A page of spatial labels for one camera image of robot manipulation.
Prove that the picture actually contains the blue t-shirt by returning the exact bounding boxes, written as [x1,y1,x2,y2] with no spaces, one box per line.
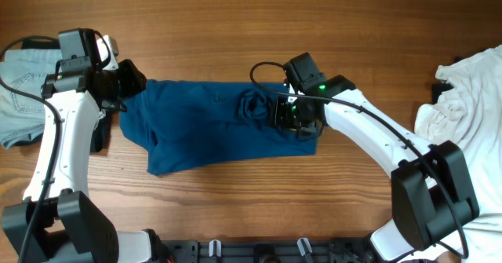
[119,80,317,175]

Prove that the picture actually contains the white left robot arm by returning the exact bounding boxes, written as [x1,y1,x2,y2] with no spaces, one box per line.
[1,57,166,262]

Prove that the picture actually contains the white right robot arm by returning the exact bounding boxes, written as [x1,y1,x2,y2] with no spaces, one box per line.
[278,71,479,262]

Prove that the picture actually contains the black folded garment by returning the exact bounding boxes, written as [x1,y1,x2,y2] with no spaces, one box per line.
[13,39,112,153]

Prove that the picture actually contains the light blue folded jeans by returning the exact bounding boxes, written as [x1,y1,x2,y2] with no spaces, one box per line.
[1,49,62,149]

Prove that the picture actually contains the white crumpled garment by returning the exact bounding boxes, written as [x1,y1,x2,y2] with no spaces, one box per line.
[414,46,501,262]

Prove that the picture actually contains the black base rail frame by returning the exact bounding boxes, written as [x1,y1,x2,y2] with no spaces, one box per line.
[164,237,382,263]

